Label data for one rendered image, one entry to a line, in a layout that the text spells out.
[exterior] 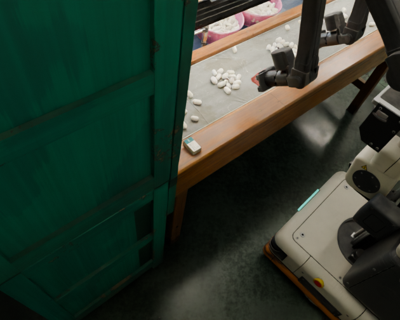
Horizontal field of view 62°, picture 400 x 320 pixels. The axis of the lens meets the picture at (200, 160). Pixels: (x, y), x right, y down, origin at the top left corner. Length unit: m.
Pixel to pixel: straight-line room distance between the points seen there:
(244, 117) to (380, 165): 0.51
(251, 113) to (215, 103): 0.15
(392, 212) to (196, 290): 0.97
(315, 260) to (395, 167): 0.60
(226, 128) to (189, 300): 0.90
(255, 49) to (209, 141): 0.63
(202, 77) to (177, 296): 1.05
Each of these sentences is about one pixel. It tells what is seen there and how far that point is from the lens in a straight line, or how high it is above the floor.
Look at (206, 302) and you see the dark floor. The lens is 1.78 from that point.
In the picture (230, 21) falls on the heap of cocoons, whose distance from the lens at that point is 1.83.
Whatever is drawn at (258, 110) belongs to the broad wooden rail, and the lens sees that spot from 1.37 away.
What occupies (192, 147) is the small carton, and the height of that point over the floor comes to 0.78.
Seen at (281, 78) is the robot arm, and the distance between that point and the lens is 1.20.
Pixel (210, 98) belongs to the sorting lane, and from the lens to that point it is 1.40.
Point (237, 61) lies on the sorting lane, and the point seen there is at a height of 0.74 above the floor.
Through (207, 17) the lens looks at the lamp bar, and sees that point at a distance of 1.23.
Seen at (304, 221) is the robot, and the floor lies 0.28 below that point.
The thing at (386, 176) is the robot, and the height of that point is 0.80.
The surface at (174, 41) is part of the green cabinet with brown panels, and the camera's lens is 0.64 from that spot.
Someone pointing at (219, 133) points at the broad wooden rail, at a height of 0.76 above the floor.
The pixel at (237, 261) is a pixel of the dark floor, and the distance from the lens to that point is 1.86.
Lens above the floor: 1.73
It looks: 56 degrees down
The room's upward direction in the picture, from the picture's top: 12 degrees clockwise
